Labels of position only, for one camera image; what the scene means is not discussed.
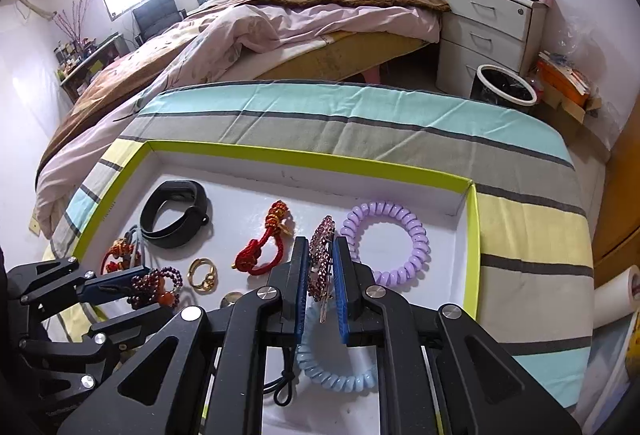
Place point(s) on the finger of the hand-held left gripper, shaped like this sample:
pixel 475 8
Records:
pixel 112 284
pixel 135 325

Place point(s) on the white paper roll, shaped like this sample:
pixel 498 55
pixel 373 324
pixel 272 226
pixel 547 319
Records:
pixel 615 295

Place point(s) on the cluttered desk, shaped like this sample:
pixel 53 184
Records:
pixel 95 60

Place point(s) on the cardboard box with orange items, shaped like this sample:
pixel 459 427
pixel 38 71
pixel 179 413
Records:
pixel 562 82

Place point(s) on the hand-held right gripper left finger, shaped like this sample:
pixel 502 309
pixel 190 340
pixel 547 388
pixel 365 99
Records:
pixel 300 285

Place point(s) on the wall socket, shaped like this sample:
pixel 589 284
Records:
pixel 35 225

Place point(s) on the small round metal pendant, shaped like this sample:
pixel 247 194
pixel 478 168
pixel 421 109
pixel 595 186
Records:
pixel 231 299

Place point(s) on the wooden door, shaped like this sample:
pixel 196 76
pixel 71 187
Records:
pixel 625 205

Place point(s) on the dried branches in vase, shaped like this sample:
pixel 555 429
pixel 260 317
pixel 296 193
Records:
pixel 72 22

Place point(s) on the wall pipe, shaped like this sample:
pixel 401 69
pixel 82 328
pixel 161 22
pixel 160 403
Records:
pixel 30 2

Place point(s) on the black office chair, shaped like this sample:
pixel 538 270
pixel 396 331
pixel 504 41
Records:
pixel 155 12

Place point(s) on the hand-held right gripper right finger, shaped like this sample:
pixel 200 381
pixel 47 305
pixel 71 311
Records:
pixel 342 290

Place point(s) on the purple rhinestone hair clip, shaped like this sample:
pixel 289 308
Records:
pixel 320 255

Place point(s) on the black smart band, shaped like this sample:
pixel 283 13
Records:
pixel 175 187

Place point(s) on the trash bin with black liner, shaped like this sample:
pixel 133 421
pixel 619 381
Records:
pixel 482 97

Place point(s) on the white drawer nightstand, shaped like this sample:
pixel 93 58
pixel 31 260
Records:
pixel 490 35

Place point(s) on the leaning printed board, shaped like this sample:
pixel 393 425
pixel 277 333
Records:
pixel 610 365

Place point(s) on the white tray with green rim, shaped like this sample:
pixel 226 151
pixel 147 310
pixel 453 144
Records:
pixel 240 200

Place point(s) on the pink duvet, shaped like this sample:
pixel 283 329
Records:
pixel 200 50

